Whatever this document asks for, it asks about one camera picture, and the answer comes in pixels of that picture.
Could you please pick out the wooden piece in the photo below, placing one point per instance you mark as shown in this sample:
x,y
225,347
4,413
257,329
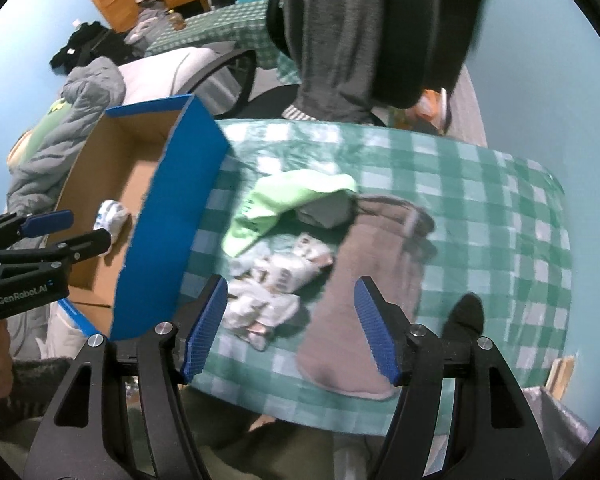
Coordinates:
x,y
562,372

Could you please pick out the grey clothes pile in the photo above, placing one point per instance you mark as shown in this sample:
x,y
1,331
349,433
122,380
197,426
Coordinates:
x,y
145,27

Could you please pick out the white duvet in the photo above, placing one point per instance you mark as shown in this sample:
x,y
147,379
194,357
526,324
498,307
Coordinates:
x,y
155,75

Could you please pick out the light green sock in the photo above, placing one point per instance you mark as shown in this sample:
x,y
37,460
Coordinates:
x,y
280,195

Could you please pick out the amber bottle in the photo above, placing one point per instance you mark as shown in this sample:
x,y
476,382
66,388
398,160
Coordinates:
x,y
177,20

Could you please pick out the pale white sock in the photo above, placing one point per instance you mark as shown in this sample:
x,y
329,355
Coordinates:
x,y
250,262

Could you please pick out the white patterned sock ball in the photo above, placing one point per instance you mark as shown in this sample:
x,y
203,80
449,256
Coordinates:
x,y
111,215

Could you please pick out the black sock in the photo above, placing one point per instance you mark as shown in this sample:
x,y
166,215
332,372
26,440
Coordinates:
x,y
465,315

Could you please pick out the grey fluffy sock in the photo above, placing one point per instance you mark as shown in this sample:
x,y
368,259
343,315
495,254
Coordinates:
x,y
325,212

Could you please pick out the green checked tablecloth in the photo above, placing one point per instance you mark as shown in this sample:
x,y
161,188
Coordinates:
x,y
220,30
480,210

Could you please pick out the blue cardboard box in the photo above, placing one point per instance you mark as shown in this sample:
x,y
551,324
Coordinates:
x,y
175,220

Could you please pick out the orange bag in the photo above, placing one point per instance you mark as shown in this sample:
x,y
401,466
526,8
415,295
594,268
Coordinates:
x,y
430,102

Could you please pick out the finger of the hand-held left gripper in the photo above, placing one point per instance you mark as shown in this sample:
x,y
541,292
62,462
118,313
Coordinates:
x,y
82,246
45,222

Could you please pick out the taupe long sock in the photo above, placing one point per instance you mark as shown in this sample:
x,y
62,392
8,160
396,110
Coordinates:
x,y
370,310

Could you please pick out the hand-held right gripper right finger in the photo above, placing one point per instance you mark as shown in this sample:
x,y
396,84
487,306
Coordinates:
x,y
375,332

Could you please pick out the black clothes pile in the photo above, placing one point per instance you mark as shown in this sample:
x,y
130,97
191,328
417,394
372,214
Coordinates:
x,y
85,45

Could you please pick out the black jacket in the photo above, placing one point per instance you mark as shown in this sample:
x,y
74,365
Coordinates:
x,y
462,10

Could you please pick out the black office chair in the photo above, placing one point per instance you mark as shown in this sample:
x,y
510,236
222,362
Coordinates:
x,y
410,35

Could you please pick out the grey trash bag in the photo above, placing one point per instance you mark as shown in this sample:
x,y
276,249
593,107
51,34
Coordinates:
x,y
555,425

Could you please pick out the grey quilt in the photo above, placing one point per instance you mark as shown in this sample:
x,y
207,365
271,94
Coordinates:
x,y
65,135

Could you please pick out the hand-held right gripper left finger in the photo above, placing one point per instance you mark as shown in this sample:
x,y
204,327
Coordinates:
x,y
205,332

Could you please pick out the white patterned sock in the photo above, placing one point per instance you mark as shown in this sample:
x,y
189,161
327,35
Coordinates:
x,y
260,315
290,270

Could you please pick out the grey fleece garment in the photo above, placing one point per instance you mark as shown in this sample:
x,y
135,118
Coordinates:
x,y
340,35

